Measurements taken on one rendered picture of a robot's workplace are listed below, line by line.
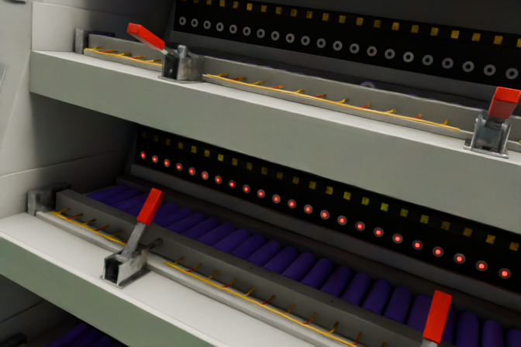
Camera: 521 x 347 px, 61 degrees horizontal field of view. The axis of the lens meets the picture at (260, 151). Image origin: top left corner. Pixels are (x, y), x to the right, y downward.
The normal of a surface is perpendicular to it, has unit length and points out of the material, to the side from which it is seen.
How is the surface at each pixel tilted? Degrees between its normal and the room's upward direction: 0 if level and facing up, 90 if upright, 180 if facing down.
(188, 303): 17
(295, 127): 107
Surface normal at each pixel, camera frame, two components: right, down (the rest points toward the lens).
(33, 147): 0.88, 0.25
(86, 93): -0.45, 0.16
